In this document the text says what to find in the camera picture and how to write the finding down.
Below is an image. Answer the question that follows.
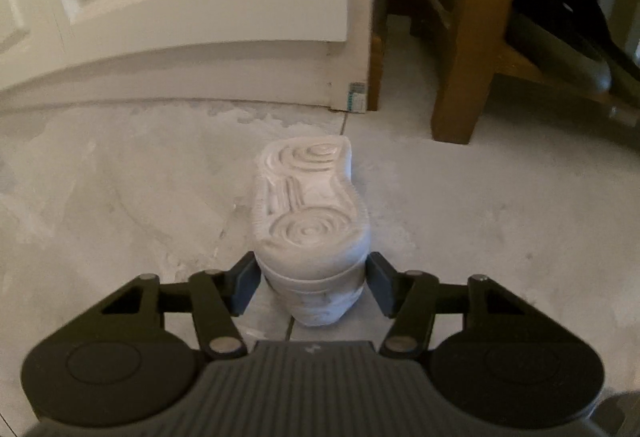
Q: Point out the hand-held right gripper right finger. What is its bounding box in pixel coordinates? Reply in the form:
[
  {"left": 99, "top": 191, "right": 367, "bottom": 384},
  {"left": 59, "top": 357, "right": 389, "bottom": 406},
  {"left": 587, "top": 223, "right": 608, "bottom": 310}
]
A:
[{"left": 366, "top": 250, "right": 527, "bottom": 361}]

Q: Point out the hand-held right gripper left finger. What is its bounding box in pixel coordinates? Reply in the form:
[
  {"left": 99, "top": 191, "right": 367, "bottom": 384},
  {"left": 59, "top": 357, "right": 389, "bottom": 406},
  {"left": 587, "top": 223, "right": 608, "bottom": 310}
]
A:
[{"left": 97, "top": 250, "right": 259, "bottom": 361}]

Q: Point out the wooden shoe rack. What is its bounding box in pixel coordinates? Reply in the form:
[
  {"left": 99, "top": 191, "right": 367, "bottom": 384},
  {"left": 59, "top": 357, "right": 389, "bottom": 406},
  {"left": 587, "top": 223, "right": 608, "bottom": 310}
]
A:
[{"left": 372, "top": 0, "right": 640, "bottom": 146}]

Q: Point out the dark shoe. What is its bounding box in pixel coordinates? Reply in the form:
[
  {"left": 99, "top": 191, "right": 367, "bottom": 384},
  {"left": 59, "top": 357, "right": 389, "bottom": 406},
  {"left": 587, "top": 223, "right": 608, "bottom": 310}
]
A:
[
  {"left": 550, "top": 0, "right": 640, "bottom": 84},
  {"left": 504, "top": 0, "right": 614, "bottom": 93}
]

